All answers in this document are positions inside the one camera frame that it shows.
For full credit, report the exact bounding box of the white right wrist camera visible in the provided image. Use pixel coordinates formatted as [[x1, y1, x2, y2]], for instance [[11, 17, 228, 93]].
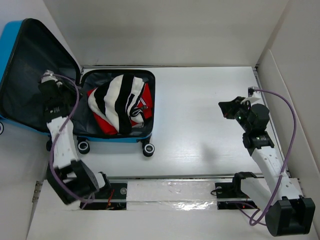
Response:
[[240, 86, 262, 105]]

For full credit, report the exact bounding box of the blue hard-shell suitcase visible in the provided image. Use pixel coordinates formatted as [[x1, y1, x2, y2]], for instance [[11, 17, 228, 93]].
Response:
[[0, 18, 156, 157]]

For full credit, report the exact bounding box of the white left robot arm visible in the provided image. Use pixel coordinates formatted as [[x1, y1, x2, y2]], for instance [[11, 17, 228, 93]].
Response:
[[38, 75, 113, 205]]

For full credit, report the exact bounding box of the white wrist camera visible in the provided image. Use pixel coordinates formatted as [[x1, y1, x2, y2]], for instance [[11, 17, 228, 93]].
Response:
[[40, 70, 63, 87], [240, 86, 262, 105]]

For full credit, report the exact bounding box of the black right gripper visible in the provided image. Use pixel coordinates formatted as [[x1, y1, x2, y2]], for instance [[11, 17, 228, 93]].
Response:
[[218, 96, 252, 133]]

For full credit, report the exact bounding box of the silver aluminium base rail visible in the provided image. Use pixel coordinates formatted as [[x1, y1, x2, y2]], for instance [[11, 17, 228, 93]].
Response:
[[79, 178, 255, 211]]

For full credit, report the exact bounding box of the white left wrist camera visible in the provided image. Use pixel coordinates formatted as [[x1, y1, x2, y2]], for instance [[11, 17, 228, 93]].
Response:
[[40, 70, 63, 87]]

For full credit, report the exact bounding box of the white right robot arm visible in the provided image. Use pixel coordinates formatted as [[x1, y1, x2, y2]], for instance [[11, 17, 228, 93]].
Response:
[[218, 96, 316, 237]]

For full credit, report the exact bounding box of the black white striped garment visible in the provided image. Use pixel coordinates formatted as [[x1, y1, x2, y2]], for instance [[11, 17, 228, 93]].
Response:
[[87, 73, 146, 135]]

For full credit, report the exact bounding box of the red shirt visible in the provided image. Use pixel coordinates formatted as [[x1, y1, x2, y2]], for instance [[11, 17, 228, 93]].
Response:
[[86, 84, 153, 135]]

